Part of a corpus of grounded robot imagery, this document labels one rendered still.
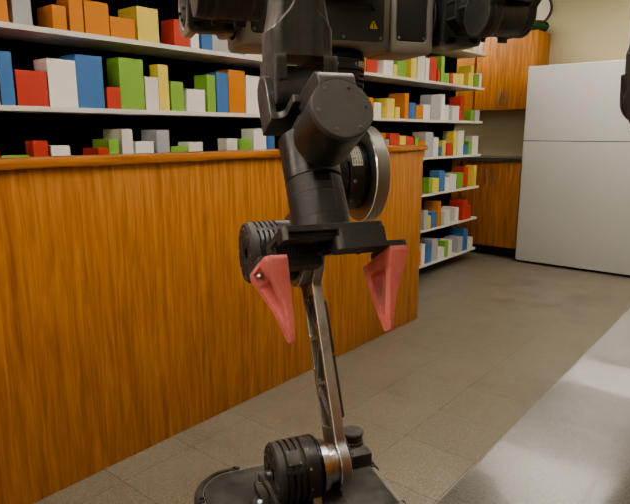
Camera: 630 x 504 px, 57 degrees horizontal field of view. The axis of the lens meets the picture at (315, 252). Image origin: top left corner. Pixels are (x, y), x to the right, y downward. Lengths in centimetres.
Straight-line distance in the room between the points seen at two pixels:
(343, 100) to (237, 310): 214
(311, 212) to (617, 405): 38
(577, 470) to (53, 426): 189
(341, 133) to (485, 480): 31
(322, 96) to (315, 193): 9
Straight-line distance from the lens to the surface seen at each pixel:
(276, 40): 60
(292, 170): 56
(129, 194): 219
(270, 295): 55
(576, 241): 568
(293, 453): 158
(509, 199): 597
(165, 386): 245
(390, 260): 55
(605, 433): 64
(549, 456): 58
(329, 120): 50
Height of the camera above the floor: 122
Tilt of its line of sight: 12 degrees down
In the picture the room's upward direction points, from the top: straight up
